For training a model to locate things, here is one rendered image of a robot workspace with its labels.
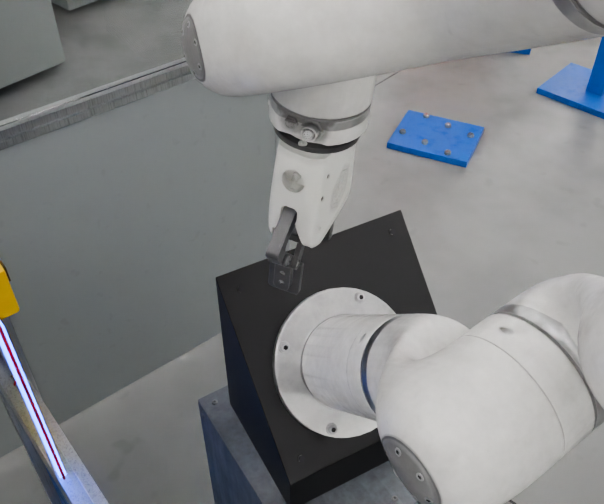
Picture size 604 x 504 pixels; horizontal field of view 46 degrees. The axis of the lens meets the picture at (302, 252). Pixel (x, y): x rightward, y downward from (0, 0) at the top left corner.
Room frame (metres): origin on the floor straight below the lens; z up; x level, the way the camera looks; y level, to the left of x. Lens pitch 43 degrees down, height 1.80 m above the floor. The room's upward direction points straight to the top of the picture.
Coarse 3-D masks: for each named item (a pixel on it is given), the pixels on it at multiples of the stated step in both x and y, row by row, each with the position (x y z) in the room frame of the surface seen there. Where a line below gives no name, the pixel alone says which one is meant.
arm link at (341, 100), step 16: (352, 80) 0.48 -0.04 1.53; (368, 80) 0.49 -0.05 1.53; (288, 96) 0.49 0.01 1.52; (304, 96) 0.48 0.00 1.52; (320, 96) 0.48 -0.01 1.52; (336, 96) 0.48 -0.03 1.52; (352, 96) 0.48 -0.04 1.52; (368, 96) 0.50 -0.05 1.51; (304, 112) 0.48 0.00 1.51; (320, 112) 0.48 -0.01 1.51; (336, 112) 0.48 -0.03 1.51; (352, 112) 0.49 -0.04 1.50
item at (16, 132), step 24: (168, 72) 1.48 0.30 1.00; (96, 96) 1.37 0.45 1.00; (120, 96) 1.41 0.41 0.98; (144, 96) 1.44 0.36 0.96; (24, 120) 1.28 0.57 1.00; (48, 120) 1.30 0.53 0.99; (72, 120) 1.33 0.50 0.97; (0, 144) 1.23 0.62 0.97; (288, 240) 1.69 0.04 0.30; (24, 360) 1.16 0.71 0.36
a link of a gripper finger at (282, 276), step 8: (288, 256) 0.46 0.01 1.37; (272, 264) 0.49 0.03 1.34; (288, 264) 0.46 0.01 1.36; (272, 272) 0.49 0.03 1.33; (280, 272) 0.48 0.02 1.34; (288, 272) 0.48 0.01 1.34; (296, 272) 0.48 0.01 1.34; (272, 280) 0.49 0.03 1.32; (280, 280) 0.48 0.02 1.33; (288, 280) 0.48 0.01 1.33; (296, 280) 0.48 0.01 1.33; (280, 288) 0.48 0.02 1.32; (288, 288) 0.48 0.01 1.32; (296, 288) 0.48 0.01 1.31
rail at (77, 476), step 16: (0, 352) 0.78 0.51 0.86; (0, 368) 0.74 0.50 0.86; (0, 384) 0.72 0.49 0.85; (32, 384) 0.71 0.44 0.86; (16, 400) 0.68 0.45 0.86; (16, 416) 0.70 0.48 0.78; (48, 416) 0.65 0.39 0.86; (32, 432) 0.62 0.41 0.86; (64, 448) 0.59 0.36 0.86; (48, 464) 0.57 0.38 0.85; (64, 464) 0.57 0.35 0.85; (80, 464) 0.56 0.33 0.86; (64, 480) 0.54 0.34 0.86; (80, 480) 0.54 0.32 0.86; (64, 496) 0.55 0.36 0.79; (80, 496) 0.51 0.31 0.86; (96, 496) 0.51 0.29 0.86
